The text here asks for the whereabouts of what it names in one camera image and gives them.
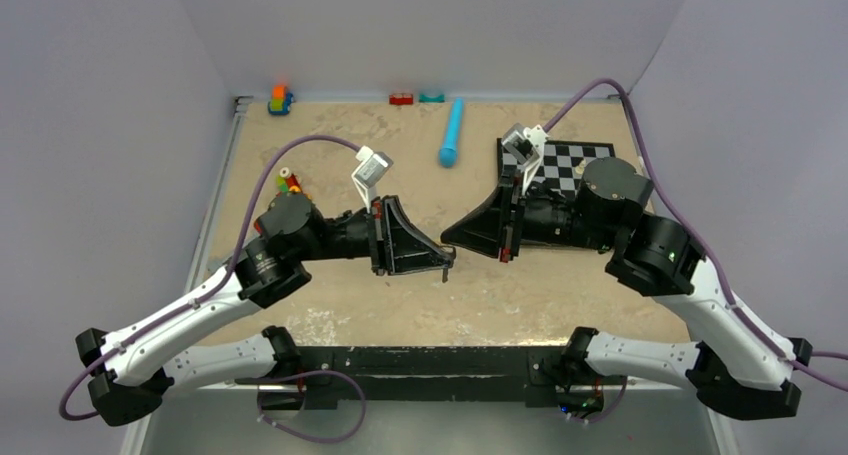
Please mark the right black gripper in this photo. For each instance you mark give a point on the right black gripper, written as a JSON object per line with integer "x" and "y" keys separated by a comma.
{"x": 490, "y": 224}

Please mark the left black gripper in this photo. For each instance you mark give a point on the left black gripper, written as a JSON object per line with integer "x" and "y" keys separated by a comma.
{"x": 396, "y": 245}

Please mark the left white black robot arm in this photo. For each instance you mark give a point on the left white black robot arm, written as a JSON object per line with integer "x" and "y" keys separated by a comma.
{"x": 130, "y": 372}

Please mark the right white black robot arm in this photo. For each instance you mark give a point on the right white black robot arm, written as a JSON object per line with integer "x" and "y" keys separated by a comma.
{"x": 736, "y": 366}

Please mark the blue cylinder tube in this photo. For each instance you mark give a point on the blue cylinder tube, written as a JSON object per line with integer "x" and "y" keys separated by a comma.
{"x": 448, "y": 152}

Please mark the black white chessboard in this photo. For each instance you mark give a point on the black white chessboard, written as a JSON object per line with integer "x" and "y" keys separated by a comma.
{"x": 563, "y": 163}

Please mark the teal toy piece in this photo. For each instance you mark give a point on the teal toy piece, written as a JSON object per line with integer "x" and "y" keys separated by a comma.
{"x": 431, "y": 97}

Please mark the colourful block stack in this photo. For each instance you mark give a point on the colourful block stack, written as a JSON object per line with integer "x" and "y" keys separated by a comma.
{"x": 286, "y": 181}

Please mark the red toy block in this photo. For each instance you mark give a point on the red toy block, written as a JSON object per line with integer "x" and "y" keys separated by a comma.
{"x": 401, "y": 98}

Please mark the colourful toy car blocks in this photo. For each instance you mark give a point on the colourful toy car blocks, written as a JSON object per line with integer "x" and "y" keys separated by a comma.
{"x": 280, "y": 101}

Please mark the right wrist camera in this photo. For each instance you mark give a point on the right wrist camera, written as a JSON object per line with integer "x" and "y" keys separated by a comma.
{"x": 526, "y": 144}

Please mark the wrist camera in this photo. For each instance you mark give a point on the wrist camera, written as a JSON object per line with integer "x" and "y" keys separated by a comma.
{"x": 373, "y": 165}
{"x": 526, "y": 144}

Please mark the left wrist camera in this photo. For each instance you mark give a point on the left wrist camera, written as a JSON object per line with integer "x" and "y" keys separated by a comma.
{"x": 373, "y": 165}

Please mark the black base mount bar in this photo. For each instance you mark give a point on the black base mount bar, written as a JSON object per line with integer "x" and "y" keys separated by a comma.
{"x": 535, "y": 376}

